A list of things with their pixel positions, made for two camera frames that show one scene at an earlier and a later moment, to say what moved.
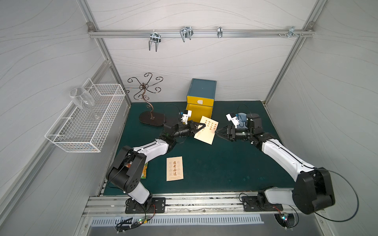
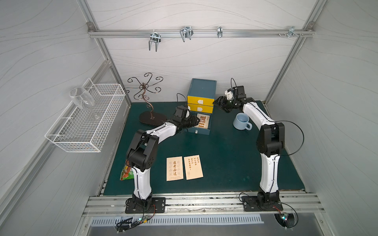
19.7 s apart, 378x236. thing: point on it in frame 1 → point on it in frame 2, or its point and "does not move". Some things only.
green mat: (204, 162) does not move
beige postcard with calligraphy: (174, 168) does not move
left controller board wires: (129, 223) does not move
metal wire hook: (186, 32) does not move
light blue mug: (242, 117) does not move
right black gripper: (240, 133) → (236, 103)
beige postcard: (207, 134) → (193, 167)
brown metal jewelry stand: (149, 118) does not move
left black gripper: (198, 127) → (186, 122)
